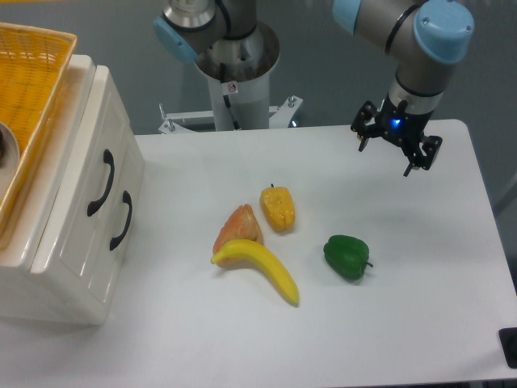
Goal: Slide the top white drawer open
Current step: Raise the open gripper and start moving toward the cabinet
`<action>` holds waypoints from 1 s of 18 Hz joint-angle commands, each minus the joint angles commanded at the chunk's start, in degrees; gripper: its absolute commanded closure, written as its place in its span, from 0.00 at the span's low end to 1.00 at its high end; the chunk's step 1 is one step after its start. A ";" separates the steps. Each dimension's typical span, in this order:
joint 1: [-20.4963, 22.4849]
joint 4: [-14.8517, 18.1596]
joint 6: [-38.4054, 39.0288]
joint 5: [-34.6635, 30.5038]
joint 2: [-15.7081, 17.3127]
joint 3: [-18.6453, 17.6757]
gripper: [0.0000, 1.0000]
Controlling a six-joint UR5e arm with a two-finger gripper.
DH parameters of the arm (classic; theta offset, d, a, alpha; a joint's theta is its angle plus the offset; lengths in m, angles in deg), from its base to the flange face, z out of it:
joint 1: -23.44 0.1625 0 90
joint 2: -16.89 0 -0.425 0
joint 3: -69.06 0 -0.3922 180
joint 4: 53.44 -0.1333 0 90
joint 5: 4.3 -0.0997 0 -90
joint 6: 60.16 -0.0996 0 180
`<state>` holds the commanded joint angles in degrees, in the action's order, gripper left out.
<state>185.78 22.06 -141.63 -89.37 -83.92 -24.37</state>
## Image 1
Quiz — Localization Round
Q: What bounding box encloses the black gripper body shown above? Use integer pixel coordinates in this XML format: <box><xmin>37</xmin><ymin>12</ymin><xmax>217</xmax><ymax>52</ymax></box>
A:
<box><xmin>376</xmin><ymin>97</ymin><xmax>433</xmax><ymax>149</ymax></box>

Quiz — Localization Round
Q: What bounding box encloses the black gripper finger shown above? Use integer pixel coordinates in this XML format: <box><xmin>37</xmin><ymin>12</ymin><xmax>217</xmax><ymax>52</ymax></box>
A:
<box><xmin>351</xmin><ymin>100</ymin><xmax>381</xmax><ymax>152</ymax></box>
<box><xmin>402</xmin><ymin>135</ymin><xmax>443</xmax><ymax>177</ymax></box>

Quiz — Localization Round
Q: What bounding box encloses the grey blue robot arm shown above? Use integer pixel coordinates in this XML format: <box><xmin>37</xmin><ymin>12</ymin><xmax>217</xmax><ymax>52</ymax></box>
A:
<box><xmin>153</xmin><ymin>1</ymin><xmax>474</xmax><ymax>171</ymax></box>

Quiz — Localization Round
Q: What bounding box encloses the white drawer cabinet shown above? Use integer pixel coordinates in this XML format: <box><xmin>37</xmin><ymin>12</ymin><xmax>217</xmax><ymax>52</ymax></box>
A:
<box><xmin>0</xmin><ymin>53</ymin><xmax>146</xmax><ymax>327</ymax></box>

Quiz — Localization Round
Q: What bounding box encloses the yellow toy bell pepper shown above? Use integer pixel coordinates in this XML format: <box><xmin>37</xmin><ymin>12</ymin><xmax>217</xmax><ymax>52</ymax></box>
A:
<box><xmin>259</xmin><ymin>184</ymin><xmax>296</xmax><ymax>232</ymax></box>

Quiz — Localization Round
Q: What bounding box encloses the green toy bell pepper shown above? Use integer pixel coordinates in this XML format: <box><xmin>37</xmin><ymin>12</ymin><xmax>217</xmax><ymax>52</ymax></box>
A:
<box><xmin>323</xmin><ymin>234</ymin><xmax>373</xmax><ymax>281</ymax></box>

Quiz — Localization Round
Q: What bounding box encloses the orange toy fruit wedge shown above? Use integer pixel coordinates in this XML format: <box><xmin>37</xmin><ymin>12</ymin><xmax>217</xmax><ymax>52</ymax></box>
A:
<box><xmin>211</xmin><ymin>204</ymin><xmax>267</xmax><ymax>269</ymax></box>

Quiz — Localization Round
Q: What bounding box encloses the yellow toy banana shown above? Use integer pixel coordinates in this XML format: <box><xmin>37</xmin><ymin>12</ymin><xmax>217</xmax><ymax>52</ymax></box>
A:
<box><xmin>211</xmin><ymin>239</ymin><xmax>300</xmax><ymax>307</ymax></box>

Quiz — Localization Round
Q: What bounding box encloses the black table corner clamp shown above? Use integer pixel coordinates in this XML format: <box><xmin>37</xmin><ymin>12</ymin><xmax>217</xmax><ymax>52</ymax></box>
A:
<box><xmin>498</xmin><ymin>327</ymin><xmax>517</xmax><ymax>369</ymax></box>

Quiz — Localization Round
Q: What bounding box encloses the yellow woven basket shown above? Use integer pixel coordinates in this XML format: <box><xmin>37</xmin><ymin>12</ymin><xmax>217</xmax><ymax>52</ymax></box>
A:
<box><xmin>1</xmin><ymin>23</ymin><xmax>77</xmax><ymax>230</ymax></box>

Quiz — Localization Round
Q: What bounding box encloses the grey bowl in basket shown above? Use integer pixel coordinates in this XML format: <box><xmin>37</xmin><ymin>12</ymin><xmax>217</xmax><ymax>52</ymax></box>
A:
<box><xmin>0</xmin><ymin>123</ymin><xmax>20</xmax><ymax>196</ymax></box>

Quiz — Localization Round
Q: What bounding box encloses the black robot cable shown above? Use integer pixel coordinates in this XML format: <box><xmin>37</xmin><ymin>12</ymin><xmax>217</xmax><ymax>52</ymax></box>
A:
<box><xmin>220</xmin><ymin>62</ymin><xmax>243</xmax><ymax>131</ymax></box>

